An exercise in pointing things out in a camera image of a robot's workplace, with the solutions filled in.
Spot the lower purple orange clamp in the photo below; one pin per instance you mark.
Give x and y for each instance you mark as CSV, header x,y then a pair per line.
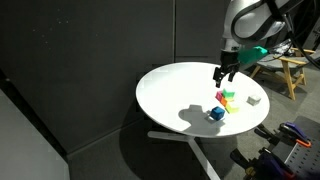
x,y
267,166

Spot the white block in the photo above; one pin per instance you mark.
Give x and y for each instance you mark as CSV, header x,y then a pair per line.
x,y
253,100

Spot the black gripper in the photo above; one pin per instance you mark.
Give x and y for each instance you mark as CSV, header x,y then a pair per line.
x,y
229,64

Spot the black perforated board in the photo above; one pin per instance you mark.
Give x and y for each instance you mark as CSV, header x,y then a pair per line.
x,y
303,161

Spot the pink block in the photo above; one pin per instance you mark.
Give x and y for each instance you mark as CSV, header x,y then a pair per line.
x,y
219,95

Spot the upper purple orange clamp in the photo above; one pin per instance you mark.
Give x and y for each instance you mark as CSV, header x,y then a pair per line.
x,y
288,132

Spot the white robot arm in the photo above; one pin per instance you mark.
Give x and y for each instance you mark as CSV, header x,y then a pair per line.
x,y
249,21

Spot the blue block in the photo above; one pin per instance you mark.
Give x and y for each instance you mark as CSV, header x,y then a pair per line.
x,y
217,113

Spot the round white table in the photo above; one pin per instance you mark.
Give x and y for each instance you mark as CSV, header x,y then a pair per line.
x,y
180,96

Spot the orange block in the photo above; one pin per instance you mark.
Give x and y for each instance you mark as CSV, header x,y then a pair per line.
x,y
225,101

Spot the wooden armchair grey cushion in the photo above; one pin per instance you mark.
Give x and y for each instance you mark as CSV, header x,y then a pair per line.
x,y
288,69

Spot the yellow block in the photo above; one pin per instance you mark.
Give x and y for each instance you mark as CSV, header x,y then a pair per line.
x,y
232,107

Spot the purple orange clamp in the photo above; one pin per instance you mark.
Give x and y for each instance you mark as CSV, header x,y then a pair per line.
x,y
288,132
267,166

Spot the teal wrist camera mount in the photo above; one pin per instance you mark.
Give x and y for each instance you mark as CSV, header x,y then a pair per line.
x,y
252,55

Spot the clear plastic bag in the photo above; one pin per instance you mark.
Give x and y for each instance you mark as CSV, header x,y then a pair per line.
x,y
283,49

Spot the green block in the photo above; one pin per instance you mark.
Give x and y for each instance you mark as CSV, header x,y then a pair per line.
x,y
228,93

